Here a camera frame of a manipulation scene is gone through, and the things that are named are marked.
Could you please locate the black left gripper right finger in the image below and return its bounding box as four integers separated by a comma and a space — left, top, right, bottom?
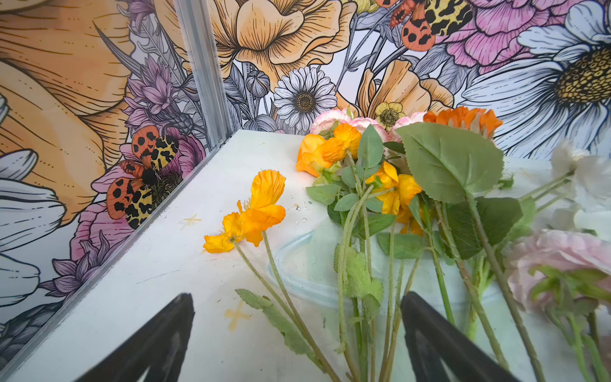
400, 292, 516, 382

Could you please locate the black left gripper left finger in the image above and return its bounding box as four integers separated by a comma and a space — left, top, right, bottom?
78, 293, 195, 381

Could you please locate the yellow poppy flower stem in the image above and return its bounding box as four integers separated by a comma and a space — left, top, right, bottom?
203, 170, 340, 381

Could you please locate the pink rose flower stem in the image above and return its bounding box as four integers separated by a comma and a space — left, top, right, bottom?
504, 229, 610, 381

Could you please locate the orange gerbera flower stem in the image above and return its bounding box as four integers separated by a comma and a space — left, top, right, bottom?
397, 111, 546, 381

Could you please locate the orange yellow ranunculus bunch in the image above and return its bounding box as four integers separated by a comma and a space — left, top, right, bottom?
296, 109, 424, 381

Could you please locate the white small flower stem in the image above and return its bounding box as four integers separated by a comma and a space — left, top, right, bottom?
519, 139, 610, 242

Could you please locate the aluminium frame post left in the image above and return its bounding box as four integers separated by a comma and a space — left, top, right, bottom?
175, 1, 233, 150

